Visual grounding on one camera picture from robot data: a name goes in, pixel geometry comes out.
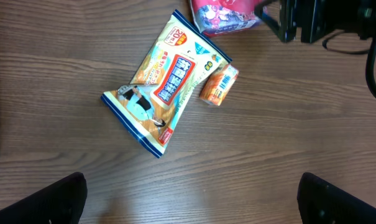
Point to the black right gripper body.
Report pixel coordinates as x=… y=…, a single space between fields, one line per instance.
x=318 y=18

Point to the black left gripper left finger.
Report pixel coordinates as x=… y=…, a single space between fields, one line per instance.
x=60 y=202

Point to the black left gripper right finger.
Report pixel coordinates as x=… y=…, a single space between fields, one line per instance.
x=321 y=202

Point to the yellow blue snack bag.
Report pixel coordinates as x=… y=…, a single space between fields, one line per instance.
x=151 y=104

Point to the red purple pantyliner pack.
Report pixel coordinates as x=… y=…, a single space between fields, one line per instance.
x=218 y=17

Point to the small orange snack pack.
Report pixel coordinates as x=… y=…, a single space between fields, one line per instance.
x=218 y=85

